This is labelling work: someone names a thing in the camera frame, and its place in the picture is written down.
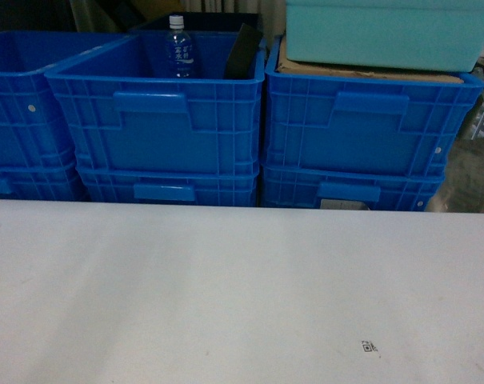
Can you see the blue crate bottom middle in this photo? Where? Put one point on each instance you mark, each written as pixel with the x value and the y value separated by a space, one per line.
pixel 133 186

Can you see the blue crate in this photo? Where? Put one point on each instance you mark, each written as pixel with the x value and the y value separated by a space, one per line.
pixel 286 187
pixel 133 186
pixel 42 183
pixel 362 125
pixel 126 112
pixel 33 131

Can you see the blue crate top right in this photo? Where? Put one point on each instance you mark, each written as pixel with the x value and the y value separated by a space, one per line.
pixel 362 125

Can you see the black flat panel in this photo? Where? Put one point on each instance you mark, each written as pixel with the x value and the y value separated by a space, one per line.
pixel 242 53

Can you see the brown cardboard sheet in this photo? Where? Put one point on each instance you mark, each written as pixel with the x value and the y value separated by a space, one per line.
pixel 286 66

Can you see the blue crate top middle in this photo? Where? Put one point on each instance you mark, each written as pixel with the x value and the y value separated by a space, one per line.
pixel 126 112

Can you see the blue crate bottom right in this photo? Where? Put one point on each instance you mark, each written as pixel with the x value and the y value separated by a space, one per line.
pixel 286 187

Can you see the clear water bottle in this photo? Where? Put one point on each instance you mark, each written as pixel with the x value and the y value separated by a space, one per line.
pixel 179 49

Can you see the blue crate bottom left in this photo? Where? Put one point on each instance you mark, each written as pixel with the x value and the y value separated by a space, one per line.
pixel 42 183

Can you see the small QR code sticker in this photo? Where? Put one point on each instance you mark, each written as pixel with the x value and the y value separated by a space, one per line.
pixel 368 346

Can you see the blue crate top left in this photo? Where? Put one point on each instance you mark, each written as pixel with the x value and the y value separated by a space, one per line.
pixel 33 131

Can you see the teal plastic tub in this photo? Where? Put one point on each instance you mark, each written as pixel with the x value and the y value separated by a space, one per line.
pixel 445 36

